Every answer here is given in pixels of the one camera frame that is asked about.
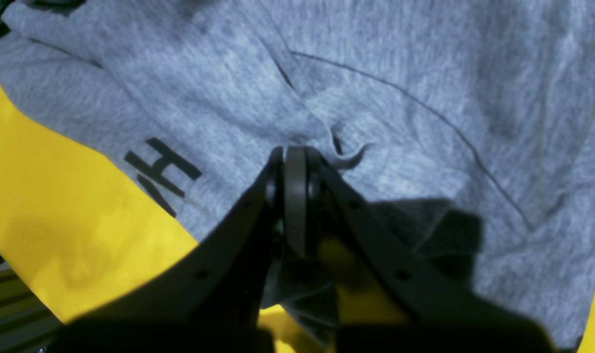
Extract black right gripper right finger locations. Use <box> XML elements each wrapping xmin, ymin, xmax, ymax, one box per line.
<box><xmin>285</xmin><ymin>147</ymin><xmax>556</xmax><ymax>353</ymax></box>

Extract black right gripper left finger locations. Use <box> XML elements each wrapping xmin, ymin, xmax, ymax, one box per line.
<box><xmin>48</xmin><ymin>147</ymin><xmax>283</xmax><ymax>353</ymax></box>

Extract grey t-shirt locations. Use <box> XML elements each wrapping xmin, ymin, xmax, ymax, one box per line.
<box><xmin>0</xmin><ymin>0</ymin><xmax>595</xmax><ymax>346</ymax></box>

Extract yellow table cloth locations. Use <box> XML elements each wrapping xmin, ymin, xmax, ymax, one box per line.
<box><xmin>0</xmin><ymin>74</ymin><xmax>595</xmax><ymax>353</ymax></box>

